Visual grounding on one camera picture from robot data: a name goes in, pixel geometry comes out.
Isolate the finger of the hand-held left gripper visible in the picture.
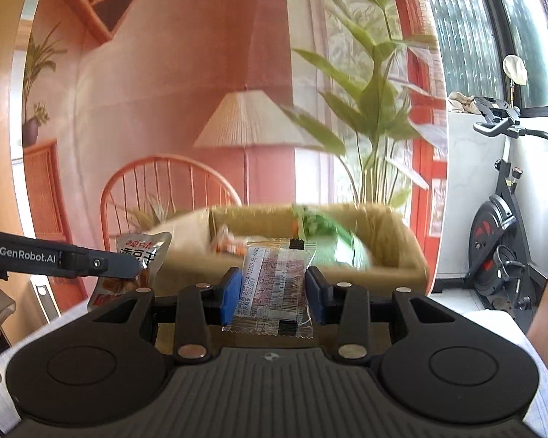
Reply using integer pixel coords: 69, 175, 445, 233
75, 245, 152, 282

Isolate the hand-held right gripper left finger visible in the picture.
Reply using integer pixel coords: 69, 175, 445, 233
89, 267, 244, 361

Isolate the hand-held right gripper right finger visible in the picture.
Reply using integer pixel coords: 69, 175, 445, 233
305, 266, 457, 361

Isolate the silver red snack packet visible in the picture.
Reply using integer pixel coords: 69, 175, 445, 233
87, 230, 173, 314

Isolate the clear barcode snack packet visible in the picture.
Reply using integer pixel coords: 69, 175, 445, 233
221, 236, 319, 339

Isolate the green snack packet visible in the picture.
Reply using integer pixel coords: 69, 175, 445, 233
291, 204, 374, 269

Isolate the checkered tablecloth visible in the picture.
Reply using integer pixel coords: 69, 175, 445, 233
0, 299, 548, 438

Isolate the black exercise bike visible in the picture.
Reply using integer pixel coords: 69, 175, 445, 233
463, 95, 548, 326

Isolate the beige cloth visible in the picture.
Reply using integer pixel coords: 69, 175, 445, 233
447, 92, 479, 113

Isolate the white bag on stick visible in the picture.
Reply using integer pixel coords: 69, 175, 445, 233
503, 54, 529, 96

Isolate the black framed window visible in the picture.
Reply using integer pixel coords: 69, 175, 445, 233
418, 0, 548, 118

